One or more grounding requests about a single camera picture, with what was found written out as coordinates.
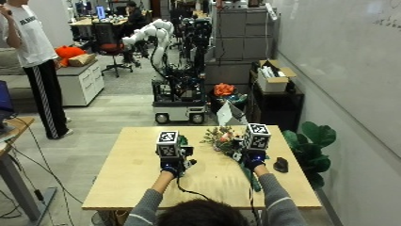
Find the person's left hand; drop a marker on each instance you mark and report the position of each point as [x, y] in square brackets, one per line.
[175, 161]

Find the person's right hand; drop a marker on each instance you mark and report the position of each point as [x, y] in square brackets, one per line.
[252, 158]

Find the flower bouquet with green stems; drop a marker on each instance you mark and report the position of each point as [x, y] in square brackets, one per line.
[225, 139]

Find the small green leaf sprig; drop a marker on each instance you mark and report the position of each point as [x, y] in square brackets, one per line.
[184, 140]

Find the white marker cube, right glove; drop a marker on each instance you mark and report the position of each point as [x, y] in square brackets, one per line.
[257, 136]

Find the white marker cube, glove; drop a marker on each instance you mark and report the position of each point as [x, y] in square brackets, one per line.
[257, 136]
[168, 144]

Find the white marker cube, left glove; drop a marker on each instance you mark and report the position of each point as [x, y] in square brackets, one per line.
[168, 144]

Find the white folded paper sheet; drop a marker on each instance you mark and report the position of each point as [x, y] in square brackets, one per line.
[229, 114]

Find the black computer mouse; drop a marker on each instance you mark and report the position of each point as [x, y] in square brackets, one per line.
[281, 165]

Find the black shelf unit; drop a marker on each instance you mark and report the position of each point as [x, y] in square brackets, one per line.
[276, 106]

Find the green large-leaf potted plant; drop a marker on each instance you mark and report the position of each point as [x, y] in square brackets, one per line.
[311, 147]

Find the orange flower bunch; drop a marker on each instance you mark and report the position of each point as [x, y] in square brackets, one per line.
[224, 89]

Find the the person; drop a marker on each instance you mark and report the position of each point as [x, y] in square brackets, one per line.
[203, 215]

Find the open cardboard box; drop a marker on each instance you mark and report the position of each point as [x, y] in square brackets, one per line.
[273, 78]

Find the white drawer cabinet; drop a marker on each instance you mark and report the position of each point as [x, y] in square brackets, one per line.
[82, 83]

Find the grey filing cabinets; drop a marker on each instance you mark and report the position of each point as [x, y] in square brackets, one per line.
[244, 34]

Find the brown paper bag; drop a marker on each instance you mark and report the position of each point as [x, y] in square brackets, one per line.
[82, 59]

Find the black and red office chair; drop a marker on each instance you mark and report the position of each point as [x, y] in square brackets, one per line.
[109, 44]

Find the wooden side desk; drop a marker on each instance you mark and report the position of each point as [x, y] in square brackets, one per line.
[16, 163]

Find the orange plush item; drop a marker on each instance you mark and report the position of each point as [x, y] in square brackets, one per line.
[67, 52]

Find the blue laptop screen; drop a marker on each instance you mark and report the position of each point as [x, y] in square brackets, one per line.
[4, 99]

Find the computer monitor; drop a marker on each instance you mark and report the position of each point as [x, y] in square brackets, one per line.
[100, 12]

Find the wall whiteboard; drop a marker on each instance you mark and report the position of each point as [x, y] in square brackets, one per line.
[347, 62]

